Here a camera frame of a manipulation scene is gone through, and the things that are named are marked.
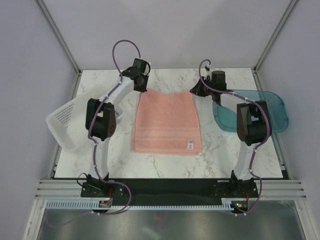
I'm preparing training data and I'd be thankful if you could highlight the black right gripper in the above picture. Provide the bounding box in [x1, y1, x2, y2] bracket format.
[191, 76, 216, 98]

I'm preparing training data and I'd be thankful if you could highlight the pink towel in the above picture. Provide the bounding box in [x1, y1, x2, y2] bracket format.
[131, 89, 203, 156]

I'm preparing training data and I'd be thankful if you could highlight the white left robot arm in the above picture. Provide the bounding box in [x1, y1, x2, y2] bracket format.
[81, 62, 151, 197]

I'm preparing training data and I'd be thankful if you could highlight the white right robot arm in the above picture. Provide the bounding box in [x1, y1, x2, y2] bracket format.
[190, 66, 272, 197]

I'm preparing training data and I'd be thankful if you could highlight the blue towel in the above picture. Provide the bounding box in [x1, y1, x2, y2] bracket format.
[115, 110, 123, 123]

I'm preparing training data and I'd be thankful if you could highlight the teal translucent plastic tub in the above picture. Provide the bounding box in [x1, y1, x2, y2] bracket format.
[212, 89, 289, 133]

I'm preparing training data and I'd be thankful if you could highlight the white perforated plastic basket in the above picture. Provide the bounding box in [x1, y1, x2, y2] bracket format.
[46, 85, 111, 152]

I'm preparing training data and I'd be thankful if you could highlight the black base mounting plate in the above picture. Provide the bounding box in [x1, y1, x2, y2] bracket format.
[80, 178, 258, 205]

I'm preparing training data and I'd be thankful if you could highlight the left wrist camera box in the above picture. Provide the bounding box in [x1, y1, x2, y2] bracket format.
[132, 58, 151, 76]

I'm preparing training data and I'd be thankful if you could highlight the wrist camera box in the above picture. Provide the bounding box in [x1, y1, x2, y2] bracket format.
[204, 65, 215, 81]
[132, 58, 151, 76]

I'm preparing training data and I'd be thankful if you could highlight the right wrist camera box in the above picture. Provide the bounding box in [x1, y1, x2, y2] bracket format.
[204, 65, 215, 81]

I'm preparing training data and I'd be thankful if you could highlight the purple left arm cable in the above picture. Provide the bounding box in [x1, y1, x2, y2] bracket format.
[86, 39, 142, 228]

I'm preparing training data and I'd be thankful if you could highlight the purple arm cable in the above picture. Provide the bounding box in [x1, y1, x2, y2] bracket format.
[86, 39, 142, 228]
[198, 58, 272, 217]

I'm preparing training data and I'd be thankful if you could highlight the left aluminium frame post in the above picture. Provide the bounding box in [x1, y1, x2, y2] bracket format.
[34, 0, 83, 76]

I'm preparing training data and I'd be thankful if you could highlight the aluminium frame post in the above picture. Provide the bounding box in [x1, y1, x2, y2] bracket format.
[252, 0, 300, 73]
[34, 0, 83, 76]

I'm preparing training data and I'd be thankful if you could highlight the white slotted cable duct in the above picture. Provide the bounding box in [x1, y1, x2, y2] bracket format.
[45, 199, 250, 211]

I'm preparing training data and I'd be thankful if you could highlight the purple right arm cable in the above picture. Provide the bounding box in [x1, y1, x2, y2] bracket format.
[198, 58, 272, 217]

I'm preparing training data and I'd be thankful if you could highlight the right aluminium frame post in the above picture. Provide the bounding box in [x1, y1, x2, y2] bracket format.
[252, 0, 300, 73]

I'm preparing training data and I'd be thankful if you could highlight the aluminium table edge rail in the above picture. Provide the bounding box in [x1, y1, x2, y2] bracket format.
[35, 179, 307, 200]

